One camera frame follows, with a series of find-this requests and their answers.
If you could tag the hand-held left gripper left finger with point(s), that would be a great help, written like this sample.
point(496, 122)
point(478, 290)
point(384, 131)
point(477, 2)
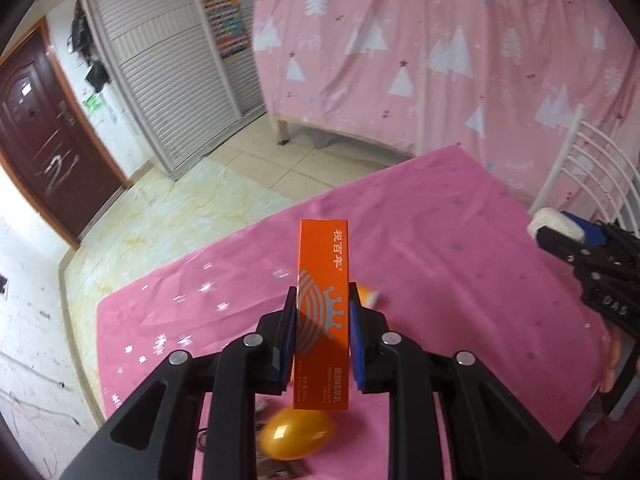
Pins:
point(287, 340)

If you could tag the brown snack wrapper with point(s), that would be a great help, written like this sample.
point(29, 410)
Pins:
point(285, 470)

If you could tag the dark brown door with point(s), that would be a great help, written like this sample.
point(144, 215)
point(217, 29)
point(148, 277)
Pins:
point(45, 135)

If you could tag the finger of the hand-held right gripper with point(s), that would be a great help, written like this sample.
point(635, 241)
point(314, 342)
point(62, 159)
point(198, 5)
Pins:
point(570, 252)
point(595, 232)

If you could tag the orange white packet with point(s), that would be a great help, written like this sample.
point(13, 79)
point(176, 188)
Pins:
point(371, 299)

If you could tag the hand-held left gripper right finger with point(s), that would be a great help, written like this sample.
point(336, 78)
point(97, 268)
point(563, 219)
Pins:
point(356, 345)

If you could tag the white louvered wardrobe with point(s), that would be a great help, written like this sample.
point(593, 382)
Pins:
point(165, 85)

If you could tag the black hanging bag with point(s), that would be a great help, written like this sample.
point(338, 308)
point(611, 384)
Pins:
point(96, 77)
point(80, 30)

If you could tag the white metal chair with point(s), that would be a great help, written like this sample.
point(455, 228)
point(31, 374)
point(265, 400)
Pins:
point(565, 160)

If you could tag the pink star tablecloth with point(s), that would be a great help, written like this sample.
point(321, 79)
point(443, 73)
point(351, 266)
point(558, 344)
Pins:
point(450, 260)

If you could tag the pink tree print curtain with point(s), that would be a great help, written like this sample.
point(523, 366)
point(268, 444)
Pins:
point(425, 60)

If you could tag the colourful grid poster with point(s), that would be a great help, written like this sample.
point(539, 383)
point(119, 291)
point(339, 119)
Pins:
point(225, 20)

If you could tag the orange box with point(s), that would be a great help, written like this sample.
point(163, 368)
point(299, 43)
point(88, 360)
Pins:
point(322, 260)

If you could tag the person's right hand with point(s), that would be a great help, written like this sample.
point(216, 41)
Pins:
point(612, 360)

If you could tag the golden plastic egg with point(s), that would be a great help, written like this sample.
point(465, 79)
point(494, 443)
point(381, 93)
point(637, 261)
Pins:
point(295, 435)

